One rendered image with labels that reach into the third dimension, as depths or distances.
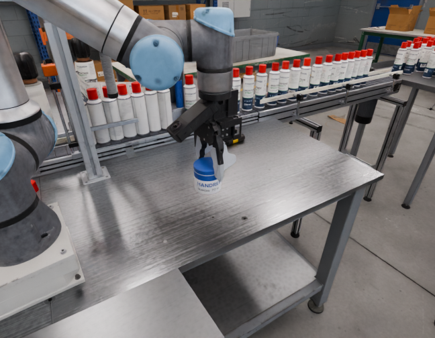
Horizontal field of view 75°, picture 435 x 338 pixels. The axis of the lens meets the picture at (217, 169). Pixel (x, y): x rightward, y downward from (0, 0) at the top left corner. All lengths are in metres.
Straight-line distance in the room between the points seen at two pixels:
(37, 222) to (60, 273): 0.12
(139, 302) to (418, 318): 1.49
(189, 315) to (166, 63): 0.47
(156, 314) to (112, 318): 0.09
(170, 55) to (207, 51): 0.16
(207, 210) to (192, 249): 0.15
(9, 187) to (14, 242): 0.12
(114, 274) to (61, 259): 0.12
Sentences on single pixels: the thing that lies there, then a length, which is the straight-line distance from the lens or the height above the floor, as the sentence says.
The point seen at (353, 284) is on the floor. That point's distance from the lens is 1.85.
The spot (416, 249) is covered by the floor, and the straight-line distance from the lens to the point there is 2.23.
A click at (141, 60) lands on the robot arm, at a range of 0.43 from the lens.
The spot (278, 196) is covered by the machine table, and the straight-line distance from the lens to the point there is 0.91.
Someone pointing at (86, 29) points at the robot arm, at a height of 1.33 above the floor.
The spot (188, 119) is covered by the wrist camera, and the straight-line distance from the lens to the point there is 0.61.
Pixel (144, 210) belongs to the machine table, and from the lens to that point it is 0.87.
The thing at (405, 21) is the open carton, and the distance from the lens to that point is 6.05.
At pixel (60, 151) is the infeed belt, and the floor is 0.88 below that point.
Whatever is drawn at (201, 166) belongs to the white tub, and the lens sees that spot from 0.68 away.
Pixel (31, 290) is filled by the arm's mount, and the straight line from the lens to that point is 0.72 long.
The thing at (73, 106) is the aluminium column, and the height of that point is 1.09.
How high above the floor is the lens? 1.38
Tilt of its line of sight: 32 degrees down
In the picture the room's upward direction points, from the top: straight up
